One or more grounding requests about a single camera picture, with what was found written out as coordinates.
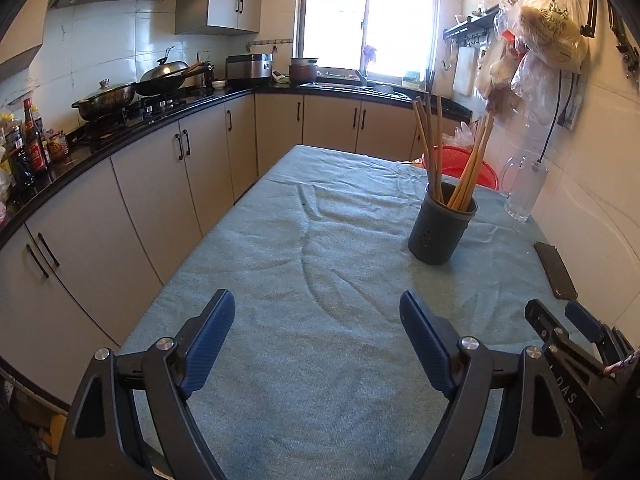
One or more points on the red plastic basket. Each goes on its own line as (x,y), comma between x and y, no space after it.
(485,175)

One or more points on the black wok with steel lid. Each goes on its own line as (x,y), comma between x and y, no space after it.
(165,77)

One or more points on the kitchen window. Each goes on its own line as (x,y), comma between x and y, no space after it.
(367,15)

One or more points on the black wall shelf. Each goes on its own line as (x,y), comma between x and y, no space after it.
(470,25)

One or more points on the black folding metal bracket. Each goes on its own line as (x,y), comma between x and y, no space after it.
(622,35)

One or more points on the small glass spice jar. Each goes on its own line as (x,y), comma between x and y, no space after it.
(59,146)

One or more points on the black smartphone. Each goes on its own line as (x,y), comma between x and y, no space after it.
(555,270)

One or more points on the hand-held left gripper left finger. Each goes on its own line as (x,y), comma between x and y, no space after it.
(210,340)

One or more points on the red label sauce bottle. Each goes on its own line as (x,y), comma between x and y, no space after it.
(34,140)

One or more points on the black gas stove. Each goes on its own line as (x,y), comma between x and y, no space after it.
(155,107)

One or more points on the beige wall cabinet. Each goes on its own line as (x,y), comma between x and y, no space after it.
(225,10)

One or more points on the clear glass pitcher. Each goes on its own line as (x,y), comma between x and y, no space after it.
(522,195)

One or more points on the silver rice cooker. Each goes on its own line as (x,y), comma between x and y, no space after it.
(247,67)

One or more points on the hanging plastic bags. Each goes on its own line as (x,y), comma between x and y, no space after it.
(510,80)

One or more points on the beige base cabinets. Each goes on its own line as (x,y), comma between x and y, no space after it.
(150,200)

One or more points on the steel pot with lid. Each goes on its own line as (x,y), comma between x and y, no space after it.
(105,102)

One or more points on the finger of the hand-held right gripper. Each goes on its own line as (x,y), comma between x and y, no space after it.
(542,320)
(585,317)

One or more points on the steel faucet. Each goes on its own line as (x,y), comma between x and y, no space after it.
(365,67)

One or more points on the brown clay pot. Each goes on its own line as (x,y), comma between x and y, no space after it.
(302,72)

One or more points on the bunch of wooden chopsticks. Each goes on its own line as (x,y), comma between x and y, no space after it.
(422,130)

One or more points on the crumpled clear plastic bag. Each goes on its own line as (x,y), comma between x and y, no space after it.
(457,135)

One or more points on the dark grey chopstick holder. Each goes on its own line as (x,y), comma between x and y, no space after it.
(440,235)

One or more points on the steel kitchen sink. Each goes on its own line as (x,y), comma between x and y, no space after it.
(345,87)

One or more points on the light blue table cloth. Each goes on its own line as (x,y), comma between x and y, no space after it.
(325,260)

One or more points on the dark sauce bottle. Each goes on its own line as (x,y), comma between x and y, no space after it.
(21,165)

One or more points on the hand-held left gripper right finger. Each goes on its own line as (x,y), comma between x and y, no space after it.
(425,345)

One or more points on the white cutting board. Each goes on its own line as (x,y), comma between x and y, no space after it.
(464,72)

